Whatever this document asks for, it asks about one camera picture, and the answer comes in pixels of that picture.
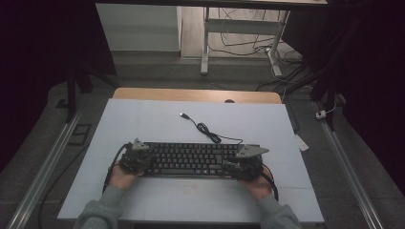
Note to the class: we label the small white box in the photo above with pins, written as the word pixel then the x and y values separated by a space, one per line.
pixel 320 114

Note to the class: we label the white-legged desk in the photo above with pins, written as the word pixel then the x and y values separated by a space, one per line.
pixel 205 47

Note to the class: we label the black floor frame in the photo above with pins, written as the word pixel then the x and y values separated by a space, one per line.
pixel 74 140

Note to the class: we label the black keyboard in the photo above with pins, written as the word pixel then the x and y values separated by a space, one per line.
pixel 191 159

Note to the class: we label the person's right hand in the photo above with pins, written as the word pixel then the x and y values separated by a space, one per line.
pixel 258 187

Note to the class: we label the wooden table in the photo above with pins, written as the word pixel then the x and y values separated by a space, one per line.
pixel 178 94

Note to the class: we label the white tag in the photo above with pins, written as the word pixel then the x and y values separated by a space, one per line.
pixel 302 143

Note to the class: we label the dark curtain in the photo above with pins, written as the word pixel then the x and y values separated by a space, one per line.
pixel 38 47
pixel 369 63

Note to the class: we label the black metal stand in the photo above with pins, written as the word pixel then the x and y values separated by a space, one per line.
pixel 328 92
pixel 71 95

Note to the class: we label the aluminium rail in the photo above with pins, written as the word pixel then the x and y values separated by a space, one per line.
pixel 44 171
pixel 347 168

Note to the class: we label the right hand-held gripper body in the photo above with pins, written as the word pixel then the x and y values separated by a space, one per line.
pixel 246 170

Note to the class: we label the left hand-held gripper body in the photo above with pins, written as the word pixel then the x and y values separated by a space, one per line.
pixel 135 159

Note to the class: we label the white cabinet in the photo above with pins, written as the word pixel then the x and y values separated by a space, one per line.
pixel 137 28

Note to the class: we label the person's left hand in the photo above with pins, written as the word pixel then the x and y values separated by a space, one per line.
pixel 122 179

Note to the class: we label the white board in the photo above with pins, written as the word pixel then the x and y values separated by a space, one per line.
pixel 143 124

